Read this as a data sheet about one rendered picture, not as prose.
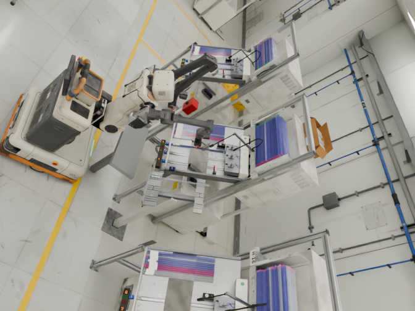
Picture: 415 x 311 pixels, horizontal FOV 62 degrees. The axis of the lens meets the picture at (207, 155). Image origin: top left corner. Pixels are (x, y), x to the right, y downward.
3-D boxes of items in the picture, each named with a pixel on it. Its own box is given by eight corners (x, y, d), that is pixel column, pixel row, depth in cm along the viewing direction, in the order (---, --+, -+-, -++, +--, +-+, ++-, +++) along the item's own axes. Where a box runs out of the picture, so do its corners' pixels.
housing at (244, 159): (236, 182, 316) (239, 173, 306) (238, 144, 349) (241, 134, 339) (245, 184, 317) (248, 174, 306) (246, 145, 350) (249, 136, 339)
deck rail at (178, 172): (163, 173, 312) (163, 168, 308) (164, 171, 314) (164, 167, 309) (241, 184, 314) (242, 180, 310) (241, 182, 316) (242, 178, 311)
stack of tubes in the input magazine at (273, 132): (255, 165, 299) (282, 153, 285) (255, 126, 333) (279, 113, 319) (263, 173, 306) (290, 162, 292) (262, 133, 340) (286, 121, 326)
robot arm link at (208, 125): (218, 118, 265) (217, 131, 264) (211, 121, 277) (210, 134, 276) (163, 108, 246) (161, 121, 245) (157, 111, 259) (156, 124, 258)
